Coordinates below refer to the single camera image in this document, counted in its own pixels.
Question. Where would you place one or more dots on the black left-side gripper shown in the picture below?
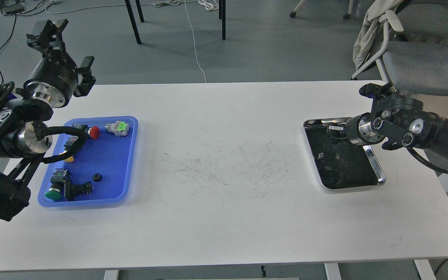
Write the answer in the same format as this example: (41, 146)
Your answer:
(51, 80)

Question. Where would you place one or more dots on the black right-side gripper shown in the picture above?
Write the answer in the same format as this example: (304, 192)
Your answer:
(358, 131)

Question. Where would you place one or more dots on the small black gear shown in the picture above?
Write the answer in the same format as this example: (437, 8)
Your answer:
(97, 177)

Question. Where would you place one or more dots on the black left-side robot arm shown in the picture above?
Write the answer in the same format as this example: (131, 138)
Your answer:
(25, 140)

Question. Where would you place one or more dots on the black right-side robot arm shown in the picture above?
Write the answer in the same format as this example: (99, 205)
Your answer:
(396, 121)

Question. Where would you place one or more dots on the silver metal tray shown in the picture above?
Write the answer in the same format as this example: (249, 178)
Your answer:
(345, 166)

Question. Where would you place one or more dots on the blue plastic tray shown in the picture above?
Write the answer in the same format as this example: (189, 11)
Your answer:
(109, 155)

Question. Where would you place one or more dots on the black power strip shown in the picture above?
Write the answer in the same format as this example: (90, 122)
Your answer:
(13, 9)

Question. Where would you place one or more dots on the black table leg left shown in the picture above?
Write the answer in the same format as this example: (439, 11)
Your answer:
(132, 21)

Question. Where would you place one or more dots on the black table leg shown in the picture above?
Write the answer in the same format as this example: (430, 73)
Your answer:
(222, 17)
(132, 21)
(139, 10)

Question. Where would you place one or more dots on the green grey connector module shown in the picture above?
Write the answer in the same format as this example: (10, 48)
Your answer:
(118, 128)

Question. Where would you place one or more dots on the black table leg rear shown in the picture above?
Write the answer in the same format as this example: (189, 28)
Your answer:
(139, 10)

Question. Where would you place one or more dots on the beige jacket on chair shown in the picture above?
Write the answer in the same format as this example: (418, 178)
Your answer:
(369, 28)

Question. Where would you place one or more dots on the grey office chair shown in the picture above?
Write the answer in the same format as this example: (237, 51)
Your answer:
(410, 50)

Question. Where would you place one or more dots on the black table leg right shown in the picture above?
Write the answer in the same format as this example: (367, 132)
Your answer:
(222, 17)

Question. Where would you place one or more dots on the red push button switch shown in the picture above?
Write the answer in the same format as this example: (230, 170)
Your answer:
(92, 131)

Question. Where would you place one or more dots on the green push button switch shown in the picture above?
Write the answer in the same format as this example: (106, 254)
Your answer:
(60, 179)

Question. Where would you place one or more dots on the black selector switch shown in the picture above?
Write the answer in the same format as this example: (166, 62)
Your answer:
(72, 189)

